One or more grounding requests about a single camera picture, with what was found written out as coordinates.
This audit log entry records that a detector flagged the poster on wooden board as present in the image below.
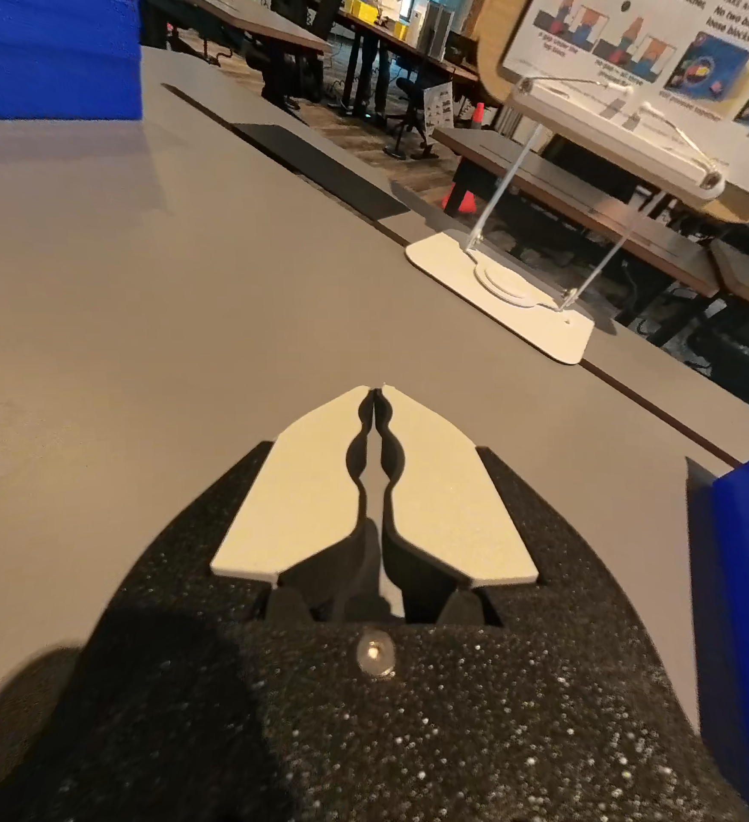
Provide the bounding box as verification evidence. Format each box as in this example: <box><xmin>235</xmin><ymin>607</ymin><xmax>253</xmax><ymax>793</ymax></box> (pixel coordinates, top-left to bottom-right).
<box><xmin>476</xmin><ymin>0</ymin><xmax>749</xmax><ymax>223</ymax></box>

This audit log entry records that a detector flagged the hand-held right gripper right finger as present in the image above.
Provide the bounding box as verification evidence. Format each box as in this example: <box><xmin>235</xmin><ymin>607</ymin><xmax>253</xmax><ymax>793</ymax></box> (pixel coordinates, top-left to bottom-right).
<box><xmin>374</xmin><ymin>383</ymin><xmax>540</xmax><ymax>622</ymax></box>

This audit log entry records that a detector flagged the printed instruction sheet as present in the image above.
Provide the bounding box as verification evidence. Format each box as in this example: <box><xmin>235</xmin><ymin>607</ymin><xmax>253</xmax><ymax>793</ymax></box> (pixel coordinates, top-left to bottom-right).
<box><xmin>502</xmin><ymin>0</ymin><xmax>749</xmax><ymax>187</ymax></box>

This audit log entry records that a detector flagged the white document stand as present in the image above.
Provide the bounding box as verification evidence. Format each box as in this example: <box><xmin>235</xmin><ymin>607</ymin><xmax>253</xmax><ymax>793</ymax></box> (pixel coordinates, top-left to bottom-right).
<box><xmin>405</xmin><ymin>74</ymin><xmax>728</xmax><ymax>366</ymax></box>

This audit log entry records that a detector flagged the white printed sign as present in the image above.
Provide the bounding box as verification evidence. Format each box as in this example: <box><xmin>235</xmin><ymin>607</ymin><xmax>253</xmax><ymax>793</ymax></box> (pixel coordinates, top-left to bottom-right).
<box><xmin>422</xmin><ymin>82</ymin><xmax>455</xmax><ymax>137</ymax></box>

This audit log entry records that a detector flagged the black table strip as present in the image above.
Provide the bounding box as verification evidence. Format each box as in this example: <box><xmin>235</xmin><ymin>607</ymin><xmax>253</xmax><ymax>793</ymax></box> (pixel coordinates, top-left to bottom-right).
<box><xmin>163</xmin><ymin>83</ymin><xmax>411</xmax><ymax>223</ymax></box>

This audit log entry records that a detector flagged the black office chair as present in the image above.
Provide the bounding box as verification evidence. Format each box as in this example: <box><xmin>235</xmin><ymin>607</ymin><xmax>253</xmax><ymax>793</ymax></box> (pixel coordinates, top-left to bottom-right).
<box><xmin>383</xmin><ymin>77</ymin><xmax>441</xmax><ymax>161</ymax></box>

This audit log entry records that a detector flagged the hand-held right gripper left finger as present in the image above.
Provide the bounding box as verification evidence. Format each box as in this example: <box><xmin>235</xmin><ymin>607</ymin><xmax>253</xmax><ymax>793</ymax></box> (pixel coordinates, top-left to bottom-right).
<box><xmin>211</xmin><ymin>385</ymin><xmax>383</xmax><ymax>622</ymax></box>

